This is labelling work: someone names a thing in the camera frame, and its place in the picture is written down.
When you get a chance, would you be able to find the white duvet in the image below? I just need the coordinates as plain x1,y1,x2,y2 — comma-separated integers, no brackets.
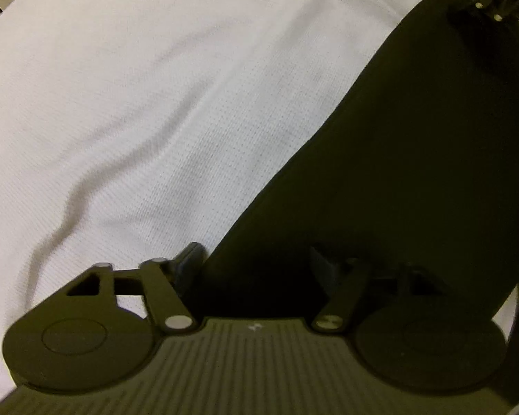
0,0,519,398

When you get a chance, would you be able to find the black garment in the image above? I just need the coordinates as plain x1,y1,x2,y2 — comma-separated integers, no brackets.
201,0,519,325

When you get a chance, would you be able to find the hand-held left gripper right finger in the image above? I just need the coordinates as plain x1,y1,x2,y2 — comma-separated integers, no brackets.
310,246,448,333

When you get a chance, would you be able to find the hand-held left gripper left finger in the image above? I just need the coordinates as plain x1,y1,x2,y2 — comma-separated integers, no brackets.
65,242,207,334

